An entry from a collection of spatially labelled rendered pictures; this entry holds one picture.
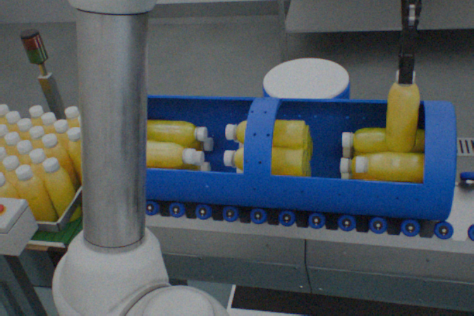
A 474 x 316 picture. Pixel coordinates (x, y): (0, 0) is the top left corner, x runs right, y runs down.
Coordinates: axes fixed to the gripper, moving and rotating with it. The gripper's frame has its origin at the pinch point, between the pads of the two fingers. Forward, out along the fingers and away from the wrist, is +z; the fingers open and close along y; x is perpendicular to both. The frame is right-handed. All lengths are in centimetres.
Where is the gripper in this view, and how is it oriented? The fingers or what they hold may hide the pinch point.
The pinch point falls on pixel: (405, 64)
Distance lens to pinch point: 127.5
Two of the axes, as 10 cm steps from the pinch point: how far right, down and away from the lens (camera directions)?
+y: 2.2, -6.0, 7.7
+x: -9.7, -0.5, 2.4
